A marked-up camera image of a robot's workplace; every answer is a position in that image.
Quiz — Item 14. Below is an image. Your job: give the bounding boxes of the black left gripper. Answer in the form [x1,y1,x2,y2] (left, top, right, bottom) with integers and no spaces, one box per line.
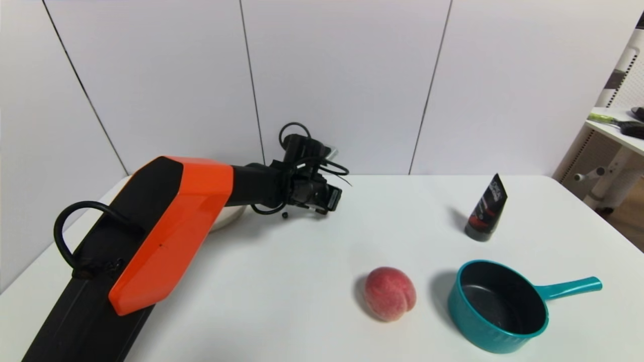
[291,175,343,215]

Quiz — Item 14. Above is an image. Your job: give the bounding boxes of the beige round plate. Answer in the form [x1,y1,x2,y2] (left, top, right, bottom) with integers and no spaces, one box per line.
[208,203,248,233]

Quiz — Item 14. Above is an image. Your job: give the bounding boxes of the pink yellow peach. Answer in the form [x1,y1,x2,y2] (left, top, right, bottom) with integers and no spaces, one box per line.
[364,266,418,322]

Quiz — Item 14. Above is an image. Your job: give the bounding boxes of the black cosmetic tube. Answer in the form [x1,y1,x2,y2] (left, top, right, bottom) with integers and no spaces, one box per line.
[464,173,508,242]

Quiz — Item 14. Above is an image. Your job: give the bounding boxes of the white side desk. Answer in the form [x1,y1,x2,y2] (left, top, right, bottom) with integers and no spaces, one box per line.
[551,107,644,217]

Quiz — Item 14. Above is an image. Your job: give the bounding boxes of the green tool on desk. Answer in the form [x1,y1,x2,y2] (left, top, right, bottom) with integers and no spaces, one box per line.
[587,113,629,128]

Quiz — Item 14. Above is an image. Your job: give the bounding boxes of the white pegboard panel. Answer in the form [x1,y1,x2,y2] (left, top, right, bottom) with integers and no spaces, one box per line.
[594,10,644,151]

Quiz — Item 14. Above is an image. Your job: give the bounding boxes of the black wrist cables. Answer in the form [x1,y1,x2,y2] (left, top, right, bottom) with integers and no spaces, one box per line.
[250,122,352,216]

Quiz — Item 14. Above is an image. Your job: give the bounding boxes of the teal saucepan with handle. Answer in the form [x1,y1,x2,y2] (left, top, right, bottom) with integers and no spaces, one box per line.
[447,259,603,354]

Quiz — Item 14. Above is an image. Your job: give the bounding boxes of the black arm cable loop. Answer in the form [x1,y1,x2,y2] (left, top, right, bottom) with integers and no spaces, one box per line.
[53,201,147,280]

